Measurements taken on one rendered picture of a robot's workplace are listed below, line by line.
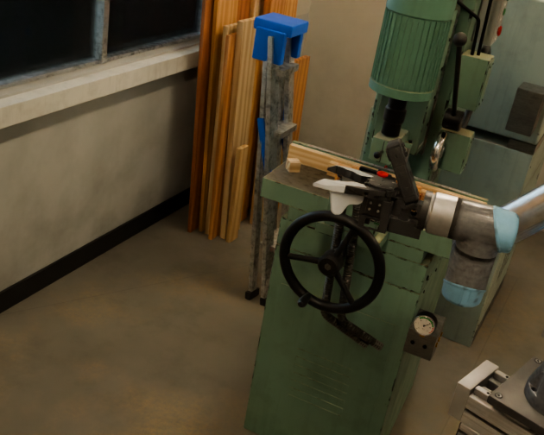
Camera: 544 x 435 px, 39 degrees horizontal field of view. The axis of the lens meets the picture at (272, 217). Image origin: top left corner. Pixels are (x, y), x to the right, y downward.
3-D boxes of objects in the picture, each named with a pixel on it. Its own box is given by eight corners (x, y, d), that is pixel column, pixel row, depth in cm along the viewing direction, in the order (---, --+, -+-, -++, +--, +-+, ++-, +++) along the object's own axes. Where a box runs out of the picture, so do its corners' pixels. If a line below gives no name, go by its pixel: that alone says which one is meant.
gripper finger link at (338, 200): (313, 215, 132) (361, 219, 135) (319, 182, 130) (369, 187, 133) (307, 208, 135) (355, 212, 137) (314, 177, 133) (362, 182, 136)
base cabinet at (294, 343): (240, 427, 254) (273, 243, 223) (305, 343, 303) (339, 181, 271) (367, 484, 240) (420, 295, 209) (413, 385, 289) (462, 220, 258)
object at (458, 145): (430, 166, 228) (440, 129, 223) (435, 159, 234) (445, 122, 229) (461, 175, 225) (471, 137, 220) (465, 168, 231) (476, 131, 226)
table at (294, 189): (243, 207, 211) (247, 187, 209) (287, 173, 237) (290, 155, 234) (457, 280, 193) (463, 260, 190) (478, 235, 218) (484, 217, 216)
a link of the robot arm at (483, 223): (507, 266, 131) (521, 223, 127) (444, 249, 133) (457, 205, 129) (508, 247, 138) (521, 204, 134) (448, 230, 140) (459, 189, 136)
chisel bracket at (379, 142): (366, 164, 215) (372, 136, 211) (381, 150, 226) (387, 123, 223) (391, 172, 212) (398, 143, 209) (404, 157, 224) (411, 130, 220)
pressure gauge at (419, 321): (408, 337, 208) (415, 312, 204) (412, 330, 211) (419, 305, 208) (430, 345, 206) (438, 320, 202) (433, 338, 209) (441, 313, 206)
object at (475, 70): (447, 104, 221) (461, 53, 215) (454, 97, 229) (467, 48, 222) (476, 112, 219) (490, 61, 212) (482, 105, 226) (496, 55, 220)
